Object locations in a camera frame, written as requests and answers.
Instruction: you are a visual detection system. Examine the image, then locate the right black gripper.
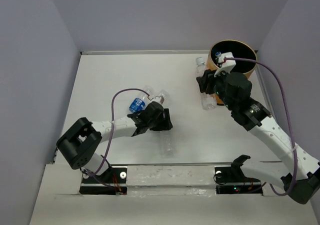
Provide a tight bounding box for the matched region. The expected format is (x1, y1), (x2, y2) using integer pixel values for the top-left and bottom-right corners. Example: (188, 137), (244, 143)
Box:
(198, 66), (235, 111)

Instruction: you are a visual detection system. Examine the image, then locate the purple cable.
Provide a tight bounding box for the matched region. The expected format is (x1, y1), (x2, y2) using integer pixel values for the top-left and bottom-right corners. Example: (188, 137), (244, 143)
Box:
(86, 88), (151, 186)
(224, 57), (300, 197)

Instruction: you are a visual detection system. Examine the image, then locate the metal rail back edge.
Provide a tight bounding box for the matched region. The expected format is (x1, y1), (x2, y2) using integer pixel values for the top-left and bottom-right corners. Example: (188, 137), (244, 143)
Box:
(80, 50), (209, 56)

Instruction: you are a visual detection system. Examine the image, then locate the blue label plastic bottle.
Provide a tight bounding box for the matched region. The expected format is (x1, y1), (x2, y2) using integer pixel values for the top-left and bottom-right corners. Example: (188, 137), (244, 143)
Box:
(128, 85), (154, 113)

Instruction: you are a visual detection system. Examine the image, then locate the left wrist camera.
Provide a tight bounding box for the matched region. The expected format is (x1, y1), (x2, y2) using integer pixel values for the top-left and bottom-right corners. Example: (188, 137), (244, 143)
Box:
(147, 95), (165, 105)

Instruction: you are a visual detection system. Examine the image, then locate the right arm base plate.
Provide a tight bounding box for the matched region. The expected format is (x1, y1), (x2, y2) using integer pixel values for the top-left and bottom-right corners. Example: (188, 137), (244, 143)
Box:
(213, 166), (263, 195)

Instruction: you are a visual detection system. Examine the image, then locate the orange cylindrical bin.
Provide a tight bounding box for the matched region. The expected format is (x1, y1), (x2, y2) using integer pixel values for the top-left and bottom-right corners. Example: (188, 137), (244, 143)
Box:
(204, 40), (258, 106)

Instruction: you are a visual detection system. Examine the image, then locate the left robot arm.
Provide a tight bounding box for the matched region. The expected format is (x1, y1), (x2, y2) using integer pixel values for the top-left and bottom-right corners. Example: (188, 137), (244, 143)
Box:
(56, 101), (173, 183)

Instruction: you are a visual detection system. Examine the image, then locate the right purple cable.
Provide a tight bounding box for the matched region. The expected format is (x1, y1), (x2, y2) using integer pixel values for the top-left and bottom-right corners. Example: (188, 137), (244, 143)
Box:
(224, 57), (300, 197)

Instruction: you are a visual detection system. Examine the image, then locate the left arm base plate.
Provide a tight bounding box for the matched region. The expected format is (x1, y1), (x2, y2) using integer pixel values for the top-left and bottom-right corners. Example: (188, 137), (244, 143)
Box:
(79, 166), (128, 196)

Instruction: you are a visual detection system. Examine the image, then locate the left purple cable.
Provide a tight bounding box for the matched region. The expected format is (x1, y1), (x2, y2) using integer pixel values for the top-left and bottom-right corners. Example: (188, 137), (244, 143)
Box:
(86, 88), (151, 186)

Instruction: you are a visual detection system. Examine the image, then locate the metal rail front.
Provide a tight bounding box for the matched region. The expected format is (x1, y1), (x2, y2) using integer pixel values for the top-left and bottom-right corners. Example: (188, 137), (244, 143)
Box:
(111, 162), (232, 167)

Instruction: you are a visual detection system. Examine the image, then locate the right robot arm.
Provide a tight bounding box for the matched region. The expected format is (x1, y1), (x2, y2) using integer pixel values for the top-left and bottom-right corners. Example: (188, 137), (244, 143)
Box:
(196, 69), (320, 205)

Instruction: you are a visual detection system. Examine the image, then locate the clear bottle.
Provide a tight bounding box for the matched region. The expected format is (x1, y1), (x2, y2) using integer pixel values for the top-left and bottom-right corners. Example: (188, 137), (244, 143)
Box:
(158, 89), (172, 107)
(215, 51), (222, 60)
(160, 130), (177, 158)
(195, 57), (217, 111)

